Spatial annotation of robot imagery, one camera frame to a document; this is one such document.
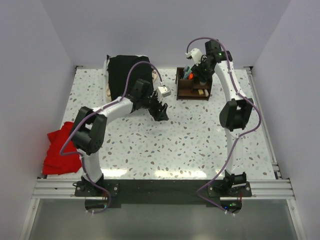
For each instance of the brown wooden desk organizer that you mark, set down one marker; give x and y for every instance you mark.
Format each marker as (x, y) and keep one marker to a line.
(187, 89)

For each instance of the white plastic basket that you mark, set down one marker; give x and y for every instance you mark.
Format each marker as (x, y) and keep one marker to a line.
(106, 75)

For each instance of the red cloth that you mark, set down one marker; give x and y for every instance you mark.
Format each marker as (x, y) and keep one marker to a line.
(54, 163)

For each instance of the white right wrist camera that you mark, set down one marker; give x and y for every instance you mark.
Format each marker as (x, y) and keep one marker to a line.
(195, 54)

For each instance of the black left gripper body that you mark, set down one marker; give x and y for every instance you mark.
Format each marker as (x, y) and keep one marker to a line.
(152, 104)

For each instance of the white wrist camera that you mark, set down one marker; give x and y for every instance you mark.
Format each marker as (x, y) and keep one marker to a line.
(195, 54)
(163, 92)

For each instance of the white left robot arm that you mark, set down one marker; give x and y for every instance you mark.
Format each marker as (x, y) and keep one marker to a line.
(89, 128)

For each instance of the light green highlighter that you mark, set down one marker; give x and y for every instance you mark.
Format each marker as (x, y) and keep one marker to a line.
(187, 72)

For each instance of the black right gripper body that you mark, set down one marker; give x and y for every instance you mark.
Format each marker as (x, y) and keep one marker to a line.
(202, 70)

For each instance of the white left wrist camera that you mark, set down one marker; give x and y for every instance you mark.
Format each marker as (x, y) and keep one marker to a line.
(163, 92)

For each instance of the black cloth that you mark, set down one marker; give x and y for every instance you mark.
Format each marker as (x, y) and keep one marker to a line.
(122, 75)

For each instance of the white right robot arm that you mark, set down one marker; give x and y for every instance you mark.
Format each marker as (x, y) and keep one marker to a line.
(236, 112)

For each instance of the beige long eraser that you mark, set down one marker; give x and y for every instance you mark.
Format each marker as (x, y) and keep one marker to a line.
(206, 93)

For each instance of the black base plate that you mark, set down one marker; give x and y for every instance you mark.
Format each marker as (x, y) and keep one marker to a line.
(113, 193)

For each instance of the aluminium front rail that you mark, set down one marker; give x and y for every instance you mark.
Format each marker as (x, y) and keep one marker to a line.
(262, 189)

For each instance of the orange black highlighter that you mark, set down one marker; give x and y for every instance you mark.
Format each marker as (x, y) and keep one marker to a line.
(191, 76)

